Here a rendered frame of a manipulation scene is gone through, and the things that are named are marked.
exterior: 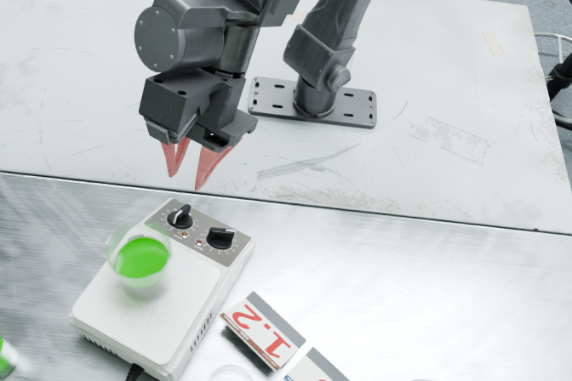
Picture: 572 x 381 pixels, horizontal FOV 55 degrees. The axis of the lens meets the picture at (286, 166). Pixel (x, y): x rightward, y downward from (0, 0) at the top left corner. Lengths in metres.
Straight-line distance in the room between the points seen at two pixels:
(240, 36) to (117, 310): 0.31
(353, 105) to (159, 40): 0.44
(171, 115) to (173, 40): 0.07
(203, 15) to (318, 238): 0.37
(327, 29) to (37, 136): 0.43
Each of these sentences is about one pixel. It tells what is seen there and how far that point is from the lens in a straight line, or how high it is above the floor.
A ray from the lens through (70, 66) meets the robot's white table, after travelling 0.93.
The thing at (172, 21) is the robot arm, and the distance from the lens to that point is 0.49.
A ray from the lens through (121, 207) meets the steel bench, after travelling 0.77.
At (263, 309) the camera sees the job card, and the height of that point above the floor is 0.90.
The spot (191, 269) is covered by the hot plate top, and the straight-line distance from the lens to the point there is 0.63.
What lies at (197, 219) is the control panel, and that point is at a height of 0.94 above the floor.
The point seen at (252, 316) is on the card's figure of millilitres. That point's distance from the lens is 0.69.
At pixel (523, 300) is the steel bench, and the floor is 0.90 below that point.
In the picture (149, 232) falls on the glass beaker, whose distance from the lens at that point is 0.59.
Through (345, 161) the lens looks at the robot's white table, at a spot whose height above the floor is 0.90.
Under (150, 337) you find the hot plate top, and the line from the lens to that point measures 0.61.
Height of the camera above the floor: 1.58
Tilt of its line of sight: 58 degrees down
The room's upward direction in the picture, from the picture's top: 11 degrees clockwise
